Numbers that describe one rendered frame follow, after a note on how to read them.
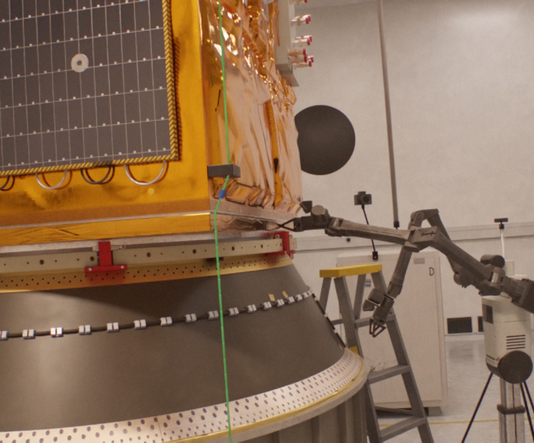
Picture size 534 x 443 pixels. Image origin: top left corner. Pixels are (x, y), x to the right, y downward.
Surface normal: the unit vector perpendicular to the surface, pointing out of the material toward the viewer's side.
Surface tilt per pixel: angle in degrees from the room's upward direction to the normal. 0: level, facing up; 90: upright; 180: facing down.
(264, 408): 43
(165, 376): 62
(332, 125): 90
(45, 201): 95
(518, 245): 90
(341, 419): 90
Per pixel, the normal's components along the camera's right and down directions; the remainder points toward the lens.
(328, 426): 0.86, -0.06
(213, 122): 0.65, -0.08
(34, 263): 0.08, -0.01
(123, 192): -0.15, 0.23
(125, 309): 0.29, -0.50
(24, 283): -0.01, -0.48
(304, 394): 0.48, -0.77
